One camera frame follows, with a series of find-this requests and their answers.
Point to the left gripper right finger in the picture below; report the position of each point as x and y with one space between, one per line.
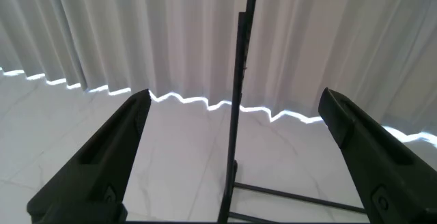
392 183

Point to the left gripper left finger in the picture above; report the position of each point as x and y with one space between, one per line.
99 176

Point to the black clothes rack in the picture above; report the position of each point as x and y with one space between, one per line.
235 132

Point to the white curtain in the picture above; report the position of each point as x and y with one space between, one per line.
136 29

